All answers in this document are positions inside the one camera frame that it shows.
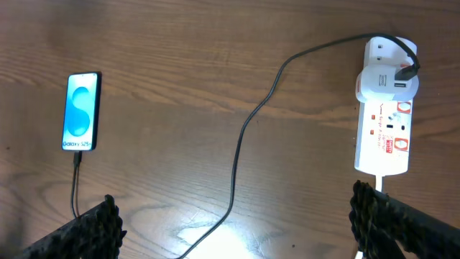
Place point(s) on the blue Galaxy smartphone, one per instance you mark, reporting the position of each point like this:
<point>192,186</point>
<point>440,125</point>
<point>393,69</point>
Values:
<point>82,104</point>

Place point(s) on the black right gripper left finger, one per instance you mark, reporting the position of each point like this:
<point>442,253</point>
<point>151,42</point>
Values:
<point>96,234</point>

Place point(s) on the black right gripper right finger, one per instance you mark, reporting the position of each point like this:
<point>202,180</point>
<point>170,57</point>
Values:
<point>386,228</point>

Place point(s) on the white power strip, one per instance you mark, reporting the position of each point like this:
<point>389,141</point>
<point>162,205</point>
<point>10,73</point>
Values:
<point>384,127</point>

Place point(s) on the white charger adapter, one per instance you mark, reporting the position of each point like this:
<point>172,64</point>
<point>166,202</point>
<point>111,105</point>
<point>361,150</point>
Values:
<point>378,83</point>

